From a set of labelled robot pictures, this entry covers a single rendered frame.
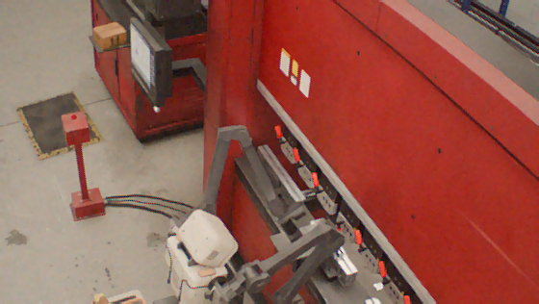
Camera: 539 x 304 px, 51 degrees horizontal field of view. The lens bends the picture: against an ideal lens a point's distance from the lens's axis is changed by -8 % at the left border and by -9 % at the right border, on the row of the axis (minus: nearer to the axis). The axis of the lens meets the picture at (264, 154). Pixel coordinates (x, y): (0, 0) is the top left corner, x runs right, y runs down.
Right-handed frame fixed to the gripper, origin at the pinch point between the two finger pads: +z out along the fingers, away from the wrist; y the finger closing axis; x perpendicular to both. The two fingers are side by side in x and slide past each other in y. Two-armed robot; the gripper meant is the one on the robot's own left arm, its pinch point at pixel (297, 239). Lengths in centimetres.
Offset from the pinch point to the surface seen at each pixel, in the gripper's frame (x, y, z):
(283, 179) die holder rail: -11, 49, 14
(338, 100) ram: -47, 7, -55
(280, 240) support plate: 7.4, 4.7, -0.3
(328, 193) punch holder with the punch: -23.5, 1.7, -13.7
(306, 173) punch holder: -21.1, 22.5, -10.1
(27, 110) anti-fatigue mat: 147, 314, 35
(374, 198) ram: -36, -30, -35
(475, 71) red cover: -74, -63, -104
